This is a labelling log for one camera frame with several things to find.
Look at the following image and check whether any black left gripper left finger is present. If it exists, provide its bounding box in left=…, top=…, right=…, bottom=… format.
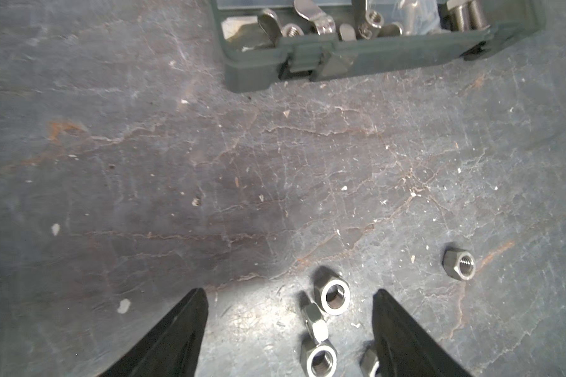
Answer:
left=101, top=288, right=208, bottom=376

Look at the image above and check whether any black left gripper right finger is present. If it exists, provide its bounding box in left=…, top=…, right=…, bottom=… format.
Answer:
left=372, top=289, right=470, bottom=377

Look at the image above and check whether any silver hex nut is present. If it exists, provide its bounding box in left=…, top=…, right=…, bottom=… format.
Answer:
left=443, top=248, right=476, bottom=281
left=313, top=266, right=351, bottom=316
left=301, top=303, right=330, bottom=343
left=300, top=338, right=338, bottom=377

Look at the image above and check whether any silver wing nut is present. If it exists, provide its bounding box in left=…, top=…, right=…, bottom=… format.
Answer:
left=293, top=0, right=336, bottom=36
left=352, top=0, right=385, bottom=39
left=338, top=22, right=403, bottom=42
left=257, top=8, right=304, bottom=45

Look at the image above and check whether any silver hex bolt short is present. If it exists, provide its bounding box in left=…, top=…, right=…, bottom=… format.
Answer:
left=467, top=0, right=490, bottom=30

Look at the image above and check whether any green transparent compartment organizer box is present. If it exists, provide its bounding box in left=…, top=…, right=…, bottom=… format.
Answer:
left=211, top=1, right=546, bottom=93

